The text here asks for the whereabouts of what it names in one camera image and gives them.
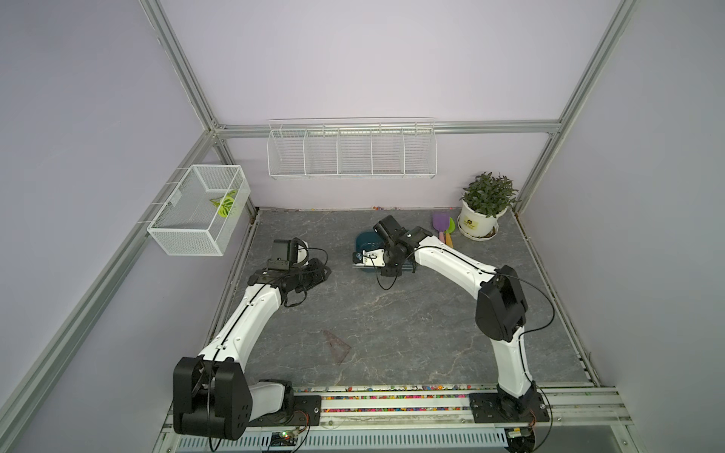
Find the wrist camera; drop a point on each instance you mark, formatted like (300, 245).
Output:
(389, 229)
(288, 254)

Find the aluminium rail frame front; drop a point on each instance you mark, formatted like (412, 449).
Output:
(436, 419)

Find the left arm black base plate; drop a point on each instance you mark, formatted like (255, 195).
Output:
(302, 411)

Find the potted green plant white pot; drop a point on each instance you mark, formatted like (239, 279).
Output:
(487, 198)

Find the white mesh side basket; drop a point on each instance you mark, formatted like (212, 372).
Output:
(187, 224)

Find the teal plastic storage box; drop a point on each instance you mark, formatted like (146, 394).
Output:
(368, 240)

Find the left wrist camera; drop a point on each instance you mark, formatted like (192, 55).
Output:
(288, 254)

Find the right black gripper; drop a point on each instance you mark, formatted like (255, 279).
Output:
(391, 269)

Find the pink triangle ruler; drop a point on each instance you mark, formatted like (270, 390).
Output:
(339, 349)

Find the green leaf toy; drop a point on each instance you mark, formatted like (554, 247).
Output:
(225, 204)

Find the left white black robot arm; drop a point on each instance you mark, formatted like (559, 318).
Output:
(211, 395)

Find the purple toy shovel pink handle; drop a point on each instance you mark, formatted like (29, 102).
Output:
(441, 223)

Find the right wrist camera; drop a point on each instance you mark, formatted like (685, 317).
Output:
(389, 229)

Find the long white wire wall basket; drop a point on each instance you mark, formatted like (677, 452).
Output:
(364, 149)

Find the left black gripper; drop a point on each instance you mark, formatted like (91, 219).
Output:
(318, 275)

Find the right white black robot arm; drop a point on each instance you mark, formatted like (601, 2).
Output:
(501, 304)

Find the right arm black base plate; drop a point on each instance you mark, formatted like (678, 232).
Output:
(490, 408)

